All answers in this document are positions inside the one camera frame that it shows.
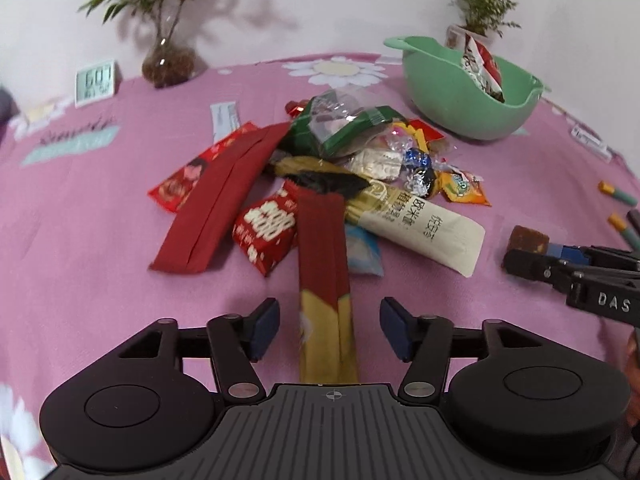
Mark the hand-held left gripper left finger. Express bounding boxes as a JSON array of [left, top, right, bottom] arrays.
[[118, 297, 280, 405]]

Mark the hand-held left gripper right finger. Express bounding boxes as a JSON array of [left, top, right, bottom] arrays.
[[379, 296, 543, 405]]

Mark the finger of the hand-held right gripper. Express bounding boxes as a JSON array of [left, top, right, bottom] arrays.
[[502, 249, 583, 295], [546, 243, 640, 267]]

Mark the brown candy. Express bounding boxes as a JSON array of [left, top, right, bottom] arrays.
[[507, 225, 550, 256]]

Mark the long red and gold packet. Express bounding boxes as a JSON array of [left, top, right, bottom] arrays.
[[285, 182, 360, 385]]

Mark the cream and gold snack packet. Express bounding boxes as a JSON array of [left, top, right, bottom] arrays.
[[345, 180, 486, 279]]

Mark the green plastic bowl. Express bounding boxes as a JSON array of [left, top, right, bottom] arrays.
[[384, 35, 552, 142]]

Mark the person's right hand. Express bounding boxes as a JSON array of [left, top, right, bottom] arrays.
[[625, 330, 640, 401]]

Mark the yellow and teal marker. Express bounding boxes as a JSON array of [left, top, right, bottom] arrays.
[[607, 212, 640, 247], [598, 181, 640, 207]]

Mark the light blue snack packet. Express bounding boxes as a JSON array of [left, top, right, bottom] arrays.
[[345, 225, 385, 278]]

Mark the red packet with white characters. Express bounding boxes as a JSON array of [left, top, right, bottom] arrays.
[[232, 182, 301, 279]]

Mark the orange snack packet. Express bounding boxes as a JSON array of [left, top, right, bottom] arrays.
[[435, 170, 492, 207]]

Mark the long dark red packet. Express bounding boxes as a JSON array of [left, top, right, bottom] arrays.
[[149, 122, 292, 276]]

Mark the black and silver candy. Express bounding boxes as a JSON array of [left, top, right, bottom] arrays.
[[400, 165, 439, 199]]

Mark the blue foil candy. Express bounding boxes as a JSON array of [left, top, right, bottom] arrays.
[[402, 146, 434, 169]]

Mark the black and gold snack packet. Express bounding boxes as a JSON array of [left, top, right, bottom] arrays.
[[267, 154, 371, 199]]

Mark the silver snack packet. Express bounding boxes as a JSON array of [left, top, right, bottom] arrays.
[[347, 147, 406, 181]]

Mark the red picture snack packet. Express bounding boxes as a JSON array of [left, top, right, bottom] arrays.
[[148, 121, 261, 214]]

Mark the pink floral tablecloth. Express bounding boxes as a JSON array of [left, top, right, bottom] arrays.
[[0, 51, 640, 480]]

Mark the silver candy wrapper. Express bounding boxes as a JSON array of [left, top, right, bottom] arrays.
[[461, 62, 493, 95]]

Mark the green snack packet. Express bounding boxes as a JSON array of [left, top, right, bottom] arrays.
[[277, 96, 401, 159]]

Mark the red and white snack packet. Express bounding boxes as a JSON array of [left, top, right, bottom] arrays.
[[460, 30, 504, 93]]

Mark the clear plastic wrapper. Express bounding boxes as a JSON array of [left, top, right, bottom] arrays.
[[307, 87, 381, 126]]

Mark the small plant in white pot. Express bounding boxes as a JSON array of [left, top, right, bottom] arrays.
[[445, 0, 522, 52]]

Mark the leafy plant in glass vase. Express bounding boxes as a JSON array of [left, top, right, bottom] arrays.
[[79, 0, 281, 89]]

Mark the white digital clock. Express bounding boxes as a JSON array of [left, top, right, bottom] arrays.
[[75, 60, 117, 108]]

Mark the grey cloth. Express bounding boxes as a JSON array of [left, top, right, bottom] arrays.
[[0, 87, 21, 127]]

